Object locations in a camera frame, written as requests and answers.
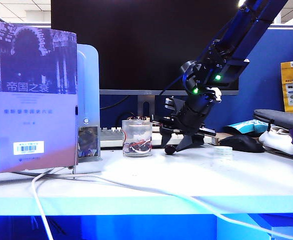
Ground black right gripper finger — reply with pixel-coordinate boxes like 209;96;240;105
160;125;175;149
175;134;205;153

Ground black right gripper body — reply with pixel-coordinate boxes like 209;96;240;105
159;89;222;138

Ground dark red cherry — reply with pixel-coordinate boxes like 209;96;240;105
164;144;177;156

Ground gold plastic cherry tray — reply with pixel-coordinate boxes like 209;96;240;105
126;116;164;133

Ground clear glass jar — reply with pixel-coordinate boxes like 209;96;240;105
121;119;153;158

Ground brown cardboard box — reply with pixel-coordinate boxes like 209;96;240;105
207;132;228;147

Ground small clear round lid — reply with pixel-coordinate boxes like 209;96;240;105
213;146;234;157

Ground grey monitor stand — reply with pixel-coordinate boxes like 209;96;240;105
137;94;156;119

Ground blue and white packet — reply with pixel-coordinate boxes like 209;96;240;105
222;119;268;138

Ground black computer mouse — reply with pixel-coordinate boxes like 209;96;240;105
219;134;266;154

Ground white and grey keyboard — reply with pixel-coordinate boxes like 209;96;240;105
99;126;216;149

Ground small glossy photo card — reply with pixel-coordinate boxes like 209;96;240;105
78;126;101;161

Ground grey laptop sleeve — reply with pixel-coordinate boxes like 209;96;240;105
252;108;293;133

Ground black computer monitor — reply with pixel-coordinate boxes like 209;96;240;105
50;0;240;96

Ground white bookend stand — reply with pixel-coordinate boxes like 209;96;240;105
75;43;104;173

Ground purple cover paperback book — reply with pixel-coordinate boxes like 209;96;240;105
0;19;79;174

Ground thin black monitor cable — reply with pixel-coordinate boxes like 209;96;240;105
99;95;130;111

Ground white tote bag purple straps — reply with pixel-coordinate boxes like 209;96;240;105
258;125;293;162

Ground white cable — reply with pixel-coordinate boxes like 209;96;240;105
30;167;55;240
36;174;293;240

